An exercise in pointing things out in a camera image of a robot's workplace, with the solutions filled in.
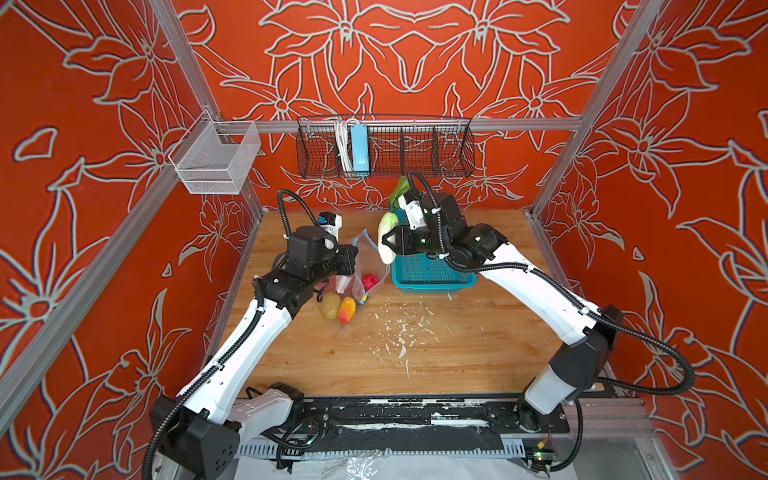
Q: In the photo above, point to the small circuit board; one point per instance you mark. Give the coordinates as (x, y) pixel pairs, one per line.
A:
(540, 460)

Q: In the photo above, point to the orange yellow mango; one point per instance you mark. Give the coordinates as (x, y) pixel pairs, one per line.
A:
(346, 310)

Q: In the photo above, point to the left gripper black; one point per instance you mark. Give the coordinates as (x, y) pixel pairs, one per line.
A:
(346, 254)

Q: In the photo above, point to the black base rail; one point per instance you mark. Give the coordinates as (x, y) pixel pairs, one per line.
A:
(483, 425)

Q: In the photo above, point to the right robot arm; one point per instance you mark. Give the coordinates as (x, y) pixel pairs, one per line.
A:
(588, 333)

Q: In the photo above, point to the teal plastic basket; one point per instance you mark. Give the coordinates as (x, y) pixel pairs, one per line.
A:
(417, 274)

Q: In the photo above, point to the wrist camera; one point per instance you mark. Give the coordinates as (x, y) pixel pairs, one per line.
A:
(330, 222)
(409, 202)

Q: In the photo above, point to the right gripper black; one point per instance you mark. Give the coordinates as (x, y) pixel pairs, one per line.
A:
(402, 240)

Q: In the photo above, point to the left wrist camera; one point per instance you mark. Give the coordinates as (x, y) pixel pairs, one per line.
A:
(330, 222)

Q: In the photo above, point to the black wire wall basket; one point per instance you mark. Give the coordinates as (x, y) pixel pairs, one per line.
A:
(434, 146)

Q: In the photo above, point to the white wire mesh basket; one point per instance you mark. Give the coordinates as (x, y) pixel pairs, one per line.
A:
(215, 158)

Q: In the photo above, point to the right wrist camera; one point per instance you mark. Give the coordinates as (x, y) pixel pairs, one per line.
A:
(409, 202)

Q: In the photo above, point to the clear zip top bag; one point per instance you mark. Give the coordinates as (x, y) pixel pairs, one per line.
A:
(367, 261)

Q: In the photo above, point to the red fruit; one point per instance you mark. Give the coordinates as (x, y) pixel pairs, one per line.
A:
(369, 281)

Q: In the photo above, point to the light blue box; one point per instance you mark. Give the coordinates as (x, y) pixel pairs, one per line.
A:
(360, 150)

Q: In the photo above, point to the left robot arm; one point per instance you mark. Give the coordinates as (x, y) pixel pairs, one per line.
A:
(195, 429)

